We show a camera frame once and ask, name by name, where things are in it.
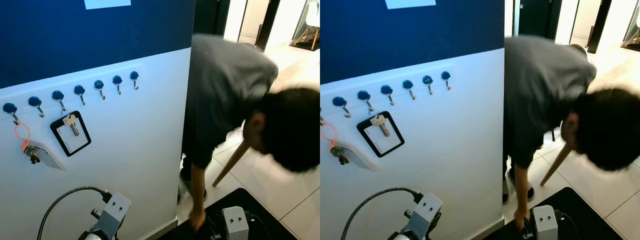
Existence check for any person's hand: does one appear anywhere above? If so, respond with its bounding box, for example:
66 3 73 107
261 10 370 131
514 209 532 233
188 209 207 232

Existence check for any black floor mat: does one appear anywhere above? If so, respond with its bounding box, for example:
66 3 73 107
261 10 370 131
177 187 301 240
485 186 626 240

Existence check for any wooden furniture leg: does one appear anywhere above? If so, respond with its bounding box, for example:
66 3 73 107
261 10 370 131
539 143 574 187
212 140 251 188

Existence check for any dark key bunch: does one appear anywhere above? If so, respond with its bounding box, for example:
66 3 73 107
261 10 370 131
330 145 351 166
22 145 41 165

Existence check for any person in grey shirt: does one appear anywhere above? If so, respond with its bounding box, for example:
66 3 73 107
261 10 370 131
502 35 640 203
179 34 321 201

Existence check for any silver key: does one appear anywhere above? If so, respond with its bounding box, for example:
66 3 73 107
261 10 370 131
63 114 81 137
370 114 392 137

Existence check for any black framed white card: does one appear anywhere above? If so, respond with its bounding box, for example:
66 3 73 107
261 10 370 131
50 110 92 157
356 111 405 158

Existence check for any dark door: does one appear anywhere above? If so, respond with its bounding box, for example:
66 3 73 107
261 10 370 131
517 0 564 42
192 0 232 37

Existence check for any white chair with wooden legs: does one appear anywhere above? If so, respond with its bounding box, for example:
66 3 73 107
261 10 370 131
622 10 640 51
290 0 321 51

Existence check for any light blue paper sheet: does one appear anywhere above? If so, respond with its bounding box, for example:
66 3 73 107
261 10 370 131
84 0 132 10
385 0 437 10

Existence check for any orange key ring loop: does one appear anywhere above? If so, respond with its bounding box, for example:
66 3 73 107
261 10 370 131
320 121 339 152
14 121 32 152

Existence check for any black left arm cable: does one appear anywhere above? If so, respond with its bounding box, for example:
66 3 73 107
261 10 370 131
37 186 113 240
341 187 424 240

